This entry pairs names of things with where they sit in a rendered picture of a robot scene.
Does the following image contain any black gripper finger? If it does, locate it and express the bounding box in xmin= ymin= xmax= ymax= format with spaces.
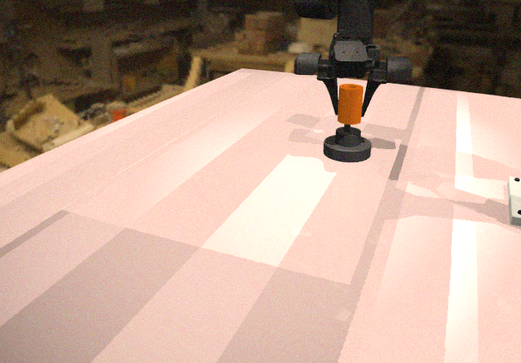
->
xmin=362 ymin=73 xmax=387 ymax=117
xmin=317 ymin=74 xmax=338 ymax=115

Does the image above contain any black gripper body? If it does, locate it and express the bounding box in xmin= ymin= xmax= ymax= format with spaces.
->
xmin=294 ymin=22 xmax=413 ymax=81

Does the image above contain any orange knob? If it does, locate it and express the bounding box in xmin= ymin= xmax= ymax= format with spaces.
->
xmin=337 ymin=84 xmax=364 ymax=124

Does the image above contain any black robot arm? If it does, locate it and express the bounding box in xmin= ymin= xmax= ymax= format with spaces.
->
xmin=294 ymin=0 xmax=381 ymax=79

